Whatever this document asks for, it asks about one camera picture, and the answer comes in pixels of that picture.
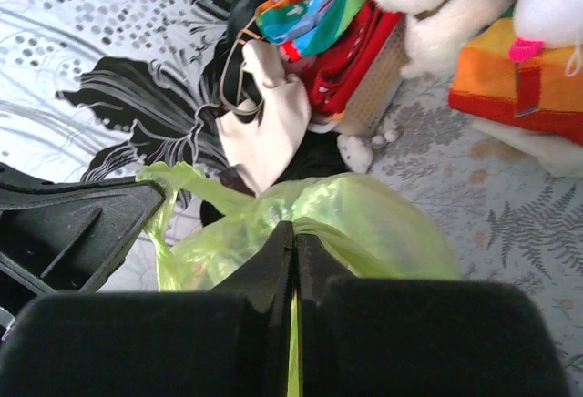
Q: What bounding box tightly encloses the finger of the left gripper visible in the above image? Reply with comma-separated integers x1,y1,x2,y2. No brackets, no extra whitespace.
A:
1,164,166,306

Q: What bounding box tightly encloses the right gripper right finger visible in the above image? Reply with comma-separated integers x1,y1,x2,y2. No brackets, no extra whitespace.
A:
296,234,353,396

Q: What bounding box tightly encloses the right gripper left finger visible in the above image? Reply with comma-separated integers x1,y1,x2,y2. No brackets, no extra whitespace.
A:
213,221,294,396

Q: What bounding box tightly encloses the green trash bag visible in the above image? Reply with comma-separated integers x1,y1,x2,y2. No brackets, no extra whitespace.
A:
138,162,461,396

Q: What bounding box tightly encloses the cream canvas tote bag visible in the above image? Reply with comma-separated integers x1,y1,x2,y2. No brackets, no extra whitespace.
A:
217,40,312,194

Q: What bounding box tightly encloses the rainbow striped cloth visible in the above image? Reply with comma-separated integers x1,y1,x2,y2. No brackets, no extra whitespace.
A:
448,18,582,145

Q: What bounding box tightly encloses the cream plush sheep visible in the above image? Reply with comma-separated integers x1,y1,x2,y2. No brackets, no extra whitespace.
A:
373,0,514,79

